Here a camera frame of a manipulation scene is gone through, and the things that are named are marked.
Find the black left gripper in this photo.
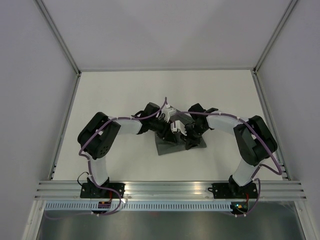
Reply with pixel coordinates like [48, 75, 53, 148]
[149, 117, 177, 144]

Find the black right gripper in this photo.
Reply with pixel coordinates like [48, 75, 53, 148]
[180, 123, 208, 150]

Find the grey cloth napkin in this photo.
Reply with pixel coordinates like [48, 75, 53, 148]
[154, 111, 205, 156]

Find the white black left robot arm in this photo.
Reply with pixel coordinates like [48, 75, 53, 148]
[77, 102, 187, 198]

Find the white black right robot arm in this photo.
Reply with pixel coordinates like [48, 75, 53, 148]
[181, 103, 278, 198]

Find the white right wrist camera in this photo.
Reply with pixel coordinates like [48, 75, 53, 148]
[170, 120, 187, 136]

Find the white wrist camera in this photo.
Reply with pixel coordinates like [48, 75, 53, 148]
[160, 104, 177, 122]
[170, 120, 187, 136]

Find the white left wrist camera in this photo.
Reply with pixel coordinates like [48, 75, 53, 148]
[160, 104, 177, 122]

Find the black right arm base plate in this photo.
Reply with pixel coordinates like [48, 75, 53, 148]
[211, 182, 258, 200]

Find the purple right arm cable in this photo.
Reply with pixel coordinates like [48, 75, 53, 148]
[176, 111, 283, 219]

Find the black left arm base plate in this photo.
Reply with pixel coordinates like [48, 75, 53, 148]
[80, 182, 125, 199]

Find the white slotted cable duct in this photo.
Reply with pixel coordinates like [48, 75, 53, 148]
[45, 201, 232, 212]

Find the aluminium frame rail front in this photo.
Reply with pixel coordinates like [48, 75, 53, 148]
[33, 180, 307, 202]

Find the aluminium post back right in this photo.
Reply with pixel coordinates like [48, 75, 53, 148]
[252, 0, 299, 75]

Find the aluminium post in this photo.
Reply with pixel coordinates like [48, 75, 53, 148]
[33, 0, 81, 76]
[252, 0, 299, 75]

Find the aluminium post back left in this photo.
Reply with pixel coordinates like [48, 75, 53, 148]
[33, 0, 81, 76]

